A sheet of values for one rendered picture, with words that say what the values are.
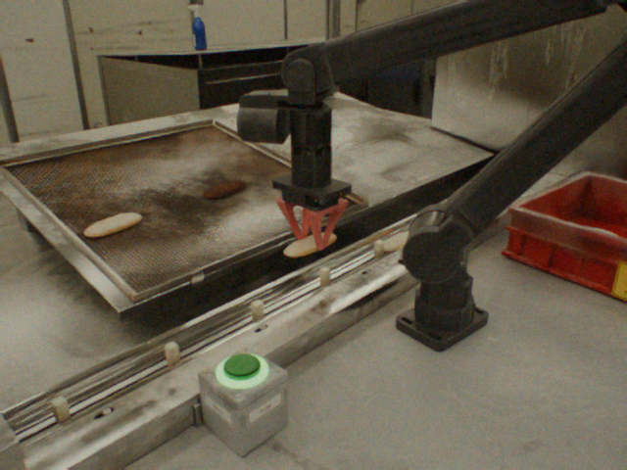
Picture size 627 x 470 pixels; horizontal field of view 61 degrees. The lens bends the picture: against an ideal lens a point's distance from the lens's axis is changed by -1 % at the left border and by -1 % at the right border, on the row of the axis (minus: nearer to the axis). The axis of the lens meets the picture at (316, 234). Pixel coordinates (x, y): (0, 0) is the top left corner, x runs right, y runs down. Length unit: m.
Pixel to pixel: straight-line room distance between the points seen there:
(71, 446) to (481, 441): 0.43
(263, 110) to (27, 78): 3.48
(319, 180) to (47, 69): 3.57
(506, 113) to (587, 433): 0.95
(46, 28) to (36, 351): 3.49
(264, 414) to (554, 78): 1.08
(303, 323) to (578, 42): 0.95
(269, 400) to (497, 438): 0.25
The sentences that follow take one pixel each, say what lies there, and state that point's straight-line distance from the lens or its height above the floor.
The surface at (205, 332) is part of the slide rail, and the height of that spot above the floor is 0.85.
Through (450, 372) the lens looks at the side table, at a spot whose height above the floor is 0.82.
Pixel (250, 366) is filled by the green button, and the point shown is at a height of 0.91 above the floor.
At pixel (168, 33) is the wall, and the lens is 4.97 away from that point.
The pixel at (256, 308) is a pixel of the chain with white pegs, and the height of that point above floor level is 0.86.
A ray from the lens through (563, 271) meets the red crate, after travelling 1.01.
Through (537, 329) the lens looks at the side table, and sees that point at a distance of 0.86.
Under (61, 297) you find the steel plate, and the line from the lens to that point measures 0.97.
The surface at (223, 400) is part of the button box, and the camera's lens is 0.59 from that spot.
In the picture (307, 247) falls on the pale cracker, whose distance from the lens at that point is 0.79.
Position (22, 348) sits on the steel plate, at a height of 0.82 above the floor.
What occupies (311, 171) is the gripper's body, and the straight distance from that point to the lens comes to 0.74.
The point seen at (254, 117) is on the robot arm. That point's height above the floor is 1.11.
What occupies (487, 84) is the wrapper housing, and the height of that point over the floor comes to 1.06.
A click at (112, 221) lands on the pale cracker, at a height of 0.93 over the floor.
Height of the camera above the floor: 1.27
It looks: 24 degrees down
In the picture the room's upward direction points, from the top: straight up
